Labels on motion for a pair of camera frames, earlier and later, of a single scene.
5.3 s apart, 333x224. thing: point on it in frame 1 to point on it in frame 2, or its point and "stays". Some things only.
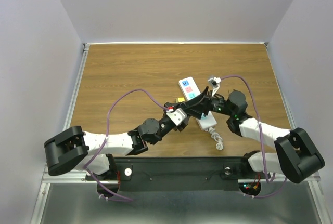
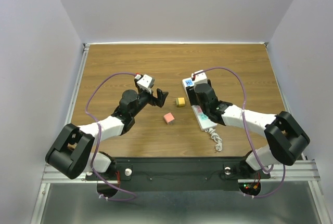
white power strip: (190, 90) stays
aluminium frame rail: (73, 176) stays
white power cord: (217, 137) stays
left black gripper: (179, 127) to (158, 101)
